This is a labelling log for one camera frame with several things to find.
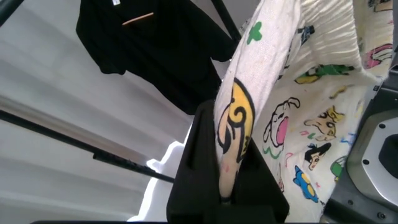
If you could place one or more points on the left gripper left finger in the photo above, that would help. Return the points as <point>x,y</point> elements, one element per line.
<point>196,186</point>

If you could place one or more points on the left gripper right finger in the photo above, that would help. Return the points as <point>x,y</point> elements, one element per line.
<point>261,199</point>

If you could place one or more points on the cream printed garment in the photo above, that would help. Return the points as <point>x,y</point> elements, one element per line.
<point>311,93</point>

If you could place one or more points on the black garment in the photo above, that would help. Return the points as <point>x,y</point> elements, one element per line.
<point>155,56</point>

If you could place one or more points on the pink clothes hanger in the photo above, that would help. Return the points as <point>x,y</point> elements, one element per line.
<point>138,18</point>

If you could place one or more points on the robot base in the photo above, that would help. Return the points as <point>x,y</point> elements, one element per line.
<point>367,174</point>

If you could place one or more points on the black clothes rack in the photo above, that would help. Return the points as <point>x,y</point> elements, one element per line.
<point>109,155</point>

